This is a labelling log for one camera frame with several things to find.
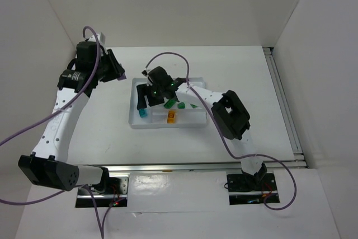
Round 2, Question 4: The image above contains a green lego brick small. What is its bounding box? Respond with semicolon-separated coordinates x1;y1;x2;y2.
177;102;185;109

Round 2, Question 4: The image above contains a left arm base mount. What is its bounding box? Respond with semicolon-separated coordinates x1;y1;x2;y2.
75;175;129;208

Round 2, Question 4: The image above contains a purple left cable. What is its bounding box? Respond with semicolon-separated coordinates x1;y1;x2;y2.
0;26;112;239

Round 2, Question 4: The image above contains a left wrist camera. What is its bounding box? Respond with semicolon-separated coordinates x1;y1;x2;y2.
85;32;108;54

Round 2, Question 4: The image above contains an aluminium right side rail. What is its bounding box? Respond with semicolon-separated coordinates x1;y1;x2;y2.
262;47;308;168

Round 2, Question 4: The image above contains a yellow lego brick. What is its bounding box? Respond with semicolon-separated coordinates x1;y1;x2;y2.
167;111;176;124

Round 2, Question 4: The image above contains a teal lego brick front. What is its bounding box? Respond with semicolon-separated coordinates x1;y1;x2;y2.
138;109;148;118

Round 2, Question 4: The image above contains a purple lego brick front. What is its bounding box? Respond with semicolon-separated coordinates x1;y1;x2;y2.
117;74;126;81

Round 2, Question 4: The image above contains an aluminium front rail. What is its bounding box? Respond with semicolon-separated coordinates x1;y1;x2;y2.
104;160;308;175

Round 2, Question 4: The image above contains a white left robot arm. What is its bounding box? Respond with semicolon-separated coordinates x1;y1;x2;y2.
18;38;125;193

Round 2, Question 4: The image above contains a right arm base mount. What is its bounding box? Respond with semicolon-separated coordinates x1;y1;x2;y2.
224;173;280;205

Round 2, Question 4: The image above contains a white divided plastic tray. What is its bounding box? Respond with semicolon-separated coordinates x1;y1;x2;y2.
128;78;208;129

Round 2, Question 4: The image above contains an aluminium rail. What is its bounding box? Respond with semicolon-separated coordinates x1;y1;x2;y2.
104;160;308;175
262;47;308;168

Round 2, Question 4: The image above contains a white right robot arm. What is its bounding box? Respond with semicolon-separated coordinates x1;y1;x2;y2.
136;67;267;184

